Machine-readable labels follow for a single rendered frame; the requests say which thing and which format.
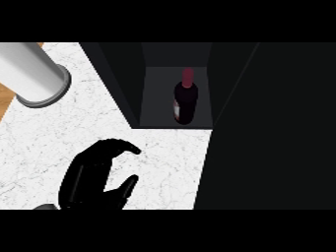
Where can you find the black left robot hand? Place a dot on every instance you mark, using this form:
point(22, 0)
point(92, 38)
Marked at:
point(85, 178)

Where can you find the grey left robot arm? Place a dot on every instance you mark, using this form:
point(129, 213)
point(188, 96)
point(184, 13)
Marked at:
point(46, 207)

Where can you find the dark wine bottle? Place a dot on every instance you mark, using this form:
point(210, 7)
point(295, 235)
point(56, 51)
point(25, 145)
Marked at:
point(185, 98)

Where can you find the dark grey cabinet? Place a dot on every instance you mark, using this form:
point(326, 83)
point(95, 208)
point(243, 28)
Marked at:
point(165, 82)

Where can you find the dark grey cabinet door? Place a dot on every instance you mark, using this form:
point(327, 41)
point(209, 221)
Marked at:
point(281, 128)

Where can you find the white cylindrical container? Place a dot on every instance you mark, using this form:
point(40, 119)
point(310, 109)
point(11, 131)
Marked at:
point(27, 72)

